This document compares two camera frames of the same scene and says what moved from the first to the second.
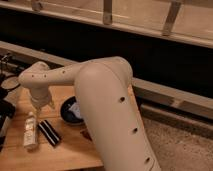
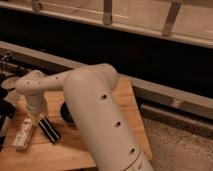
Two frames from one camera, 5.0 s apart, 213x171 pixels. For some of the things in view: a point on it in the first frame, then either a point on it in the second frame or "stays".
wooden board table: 76,151 stays
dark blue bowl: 71,110 stays
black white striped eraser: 49,132 stays
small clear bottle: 30,132 → 21,132
